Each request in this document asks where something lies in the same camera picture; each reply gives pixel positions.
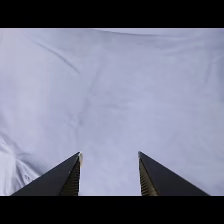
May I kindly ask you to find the pale lilac garment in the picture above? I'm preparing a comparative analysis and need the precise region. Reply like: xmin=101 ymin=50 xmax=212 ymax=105
xmin=0 ymin=27 xmax=224 ymax=197

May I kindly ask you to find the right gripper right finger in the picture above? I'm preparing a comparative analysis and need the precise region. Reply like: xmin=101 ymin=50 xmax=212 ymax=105
xmin=137 ymin=150 xmax=210 ymax=197

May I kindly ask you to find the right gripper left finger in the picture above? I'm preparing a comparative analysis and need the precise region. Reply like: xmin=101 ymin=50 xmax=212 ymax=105
xmin=10 ymin=151 xmax=83 ymax=197

